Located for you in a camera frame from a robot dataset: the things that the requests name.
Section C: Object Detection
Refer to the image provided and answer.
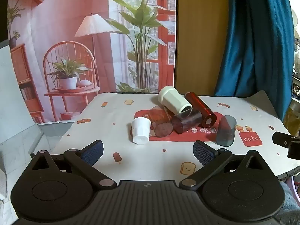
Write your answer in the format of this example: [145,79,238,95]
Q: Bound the white patterned table mat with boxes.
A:
[53,91,299,182]

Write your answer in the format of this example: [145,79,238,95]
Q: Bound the red translucent tall cup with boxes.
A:
[184,92,217,128]

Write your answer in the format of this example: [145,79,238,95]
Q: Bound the brown translucent cup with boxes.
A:
[149,106,173,138]

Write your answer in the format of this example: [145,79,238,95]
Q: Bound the teal blue curtain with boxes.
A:
[214,0,294,119]

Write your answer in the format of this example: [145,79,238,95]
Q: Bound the grey translucent cup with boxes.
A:
[216,115,236,147]

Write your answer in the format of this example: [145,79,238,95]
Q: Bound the small white plastic cup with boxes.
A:
[131,117,151,145]

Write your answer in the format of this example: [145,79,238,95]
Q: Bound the large white faceted cup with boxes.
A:
[158,86,192,115]

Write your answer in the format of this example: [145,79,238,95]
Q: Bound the dark maroon translucent cup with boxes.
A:
[171,108,202,134]

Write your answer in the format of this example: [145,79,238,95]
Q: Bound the printed living room backdrop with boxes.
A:
[7,0,176,124]

